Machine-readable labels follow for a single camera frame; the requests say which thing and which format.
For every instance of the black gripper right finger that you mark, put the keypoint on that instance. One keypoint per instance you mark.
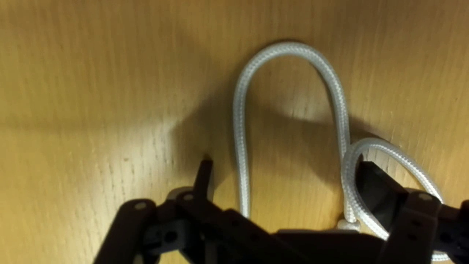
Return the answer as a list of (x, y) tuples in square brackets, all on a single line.
[(379, 192)]

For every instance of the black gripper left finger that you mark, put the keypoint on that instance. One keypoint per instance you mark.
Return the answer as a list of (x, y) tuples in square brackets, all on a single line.
[(202, 185)]

